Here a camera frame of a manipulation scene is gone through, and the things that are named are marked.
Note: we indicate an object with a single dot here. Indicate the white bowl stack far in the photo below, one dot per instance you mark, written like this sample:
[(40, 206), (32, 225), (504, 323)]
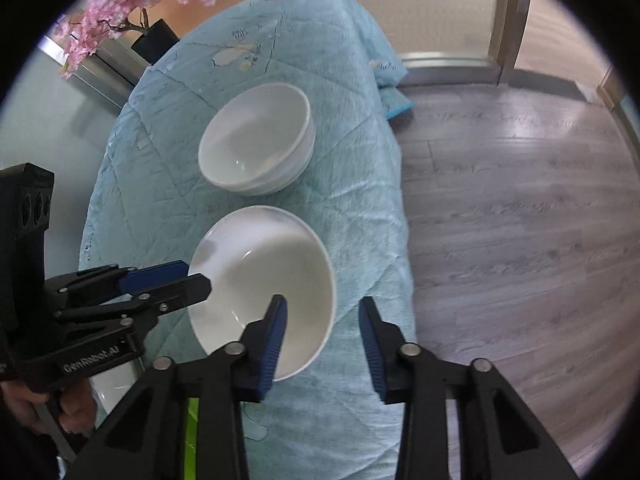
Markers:
[(259, 142)]

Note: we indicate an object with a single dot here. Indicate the light blue quilted tablecloth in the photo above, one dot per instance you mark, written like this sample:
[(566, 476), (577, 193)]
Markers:
[(151, 204)]

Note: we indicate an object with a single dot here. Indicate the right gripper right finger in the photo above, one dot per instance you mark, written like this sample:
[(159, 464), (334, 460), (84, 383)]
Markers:
[(391, 372)]

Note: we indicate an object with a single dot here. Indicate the pink blossom tree black pot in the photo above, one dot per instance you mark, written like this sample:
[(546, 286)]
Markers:
[(81, 32)]

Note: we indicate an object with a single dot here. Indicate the green plastic bowl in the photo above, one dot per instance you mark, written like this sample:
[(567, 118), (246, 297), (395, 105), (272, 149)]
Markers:
[(189, 454)]

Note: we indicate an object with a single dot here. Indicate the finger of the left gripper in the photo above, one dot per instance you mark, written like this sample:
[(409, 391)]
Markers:
[(174, 296), (137, 281)]

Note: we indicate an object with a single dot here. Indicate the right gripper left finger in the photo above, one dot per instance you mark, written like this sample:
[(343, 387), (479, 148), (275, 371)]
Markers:
[(262, 341)]

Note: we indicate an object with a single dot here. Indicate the white chair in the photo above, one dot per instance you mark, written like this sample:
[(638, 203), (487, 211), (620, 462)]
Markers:
[(112, 385)]

